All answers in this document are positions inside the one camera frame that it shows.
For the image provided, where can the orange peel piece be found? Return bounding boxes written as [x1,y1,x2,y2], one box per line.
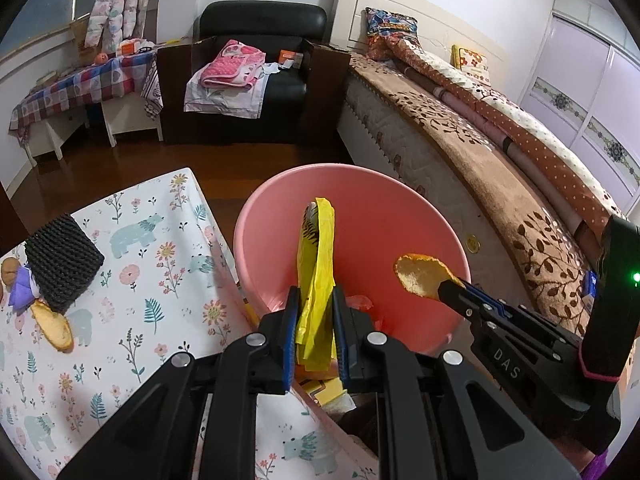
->
[394,254,464,300]
[30,299,74,352]

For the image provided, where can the purple crumpled wrapper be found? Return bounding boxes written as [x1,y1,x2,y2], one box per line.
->
[9,266,41,314]

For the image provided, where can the right walnut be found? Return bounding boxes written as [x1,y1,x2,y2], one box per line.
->
[1,257,21,288]

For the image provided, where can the black leather armchair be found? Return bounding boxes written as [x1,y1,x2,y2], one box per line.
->
[156,0,350,145]

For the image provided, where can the orange fruit on table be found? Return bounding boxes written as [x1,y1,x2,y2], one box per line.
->
[94,52,108,65]

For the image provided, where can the yellow floral pillow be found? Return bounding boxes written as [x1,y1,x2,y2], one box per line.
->
[451,44,490,86]

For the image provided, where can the colourful cartoon pillow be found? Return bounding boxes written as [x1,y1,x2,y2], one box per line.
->
[364,6,420,61]

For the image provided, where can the pink folded clothes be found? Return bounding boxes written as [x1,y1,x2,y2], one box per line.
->
[200,39,266,89]

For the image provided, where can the bed with brown blanket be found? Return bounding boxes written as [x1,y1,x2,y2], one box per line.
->
[340,40,620,336]

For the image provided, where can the plaid tablecloth side table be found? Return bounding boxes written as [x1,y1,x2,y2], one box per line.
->
[9,50,162,164]

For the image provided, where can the hanging pastel puffer jacket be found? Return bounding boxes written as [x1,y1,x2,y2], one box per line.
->
[84,0,149,54]

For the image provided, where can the black foam net sleeve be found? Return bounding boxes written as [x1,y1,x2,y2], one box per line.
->
[24,214,104,314]

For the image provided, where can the white headboard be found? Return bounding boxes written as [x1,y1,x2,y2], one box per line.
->
[330,0,509,93]

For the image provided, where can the pink plastic trash bucket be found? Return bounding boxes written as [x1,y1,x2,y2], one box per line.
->
[233,164,471,356]

